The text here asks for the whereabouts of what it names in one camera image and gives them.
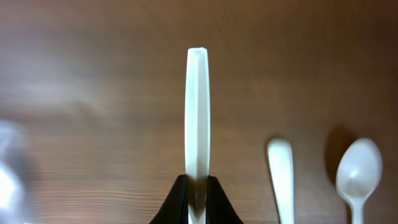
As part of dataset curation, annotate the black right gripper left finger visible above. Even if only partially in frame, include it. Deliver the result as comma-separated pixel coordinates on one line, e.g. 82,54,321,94
149,175,188,224

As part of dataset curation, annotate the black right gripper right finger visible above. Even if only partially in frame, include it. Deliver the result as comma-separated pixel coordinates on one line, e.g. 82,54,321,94
206,175,243,224

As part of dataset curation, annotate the white spoon slim handle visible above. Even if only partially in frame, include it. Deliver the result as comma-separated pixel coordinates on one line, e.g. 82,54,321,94
267,138,295,224

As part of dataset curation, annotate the white flat-handle spoon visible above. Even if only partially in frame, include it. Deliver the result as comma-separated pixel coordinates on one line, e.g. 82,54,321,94
184,47,211,224

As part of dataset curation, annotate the clear container right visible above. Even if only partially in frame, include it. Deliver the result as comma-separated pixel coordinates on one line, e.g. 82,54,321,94
1,120,32,224

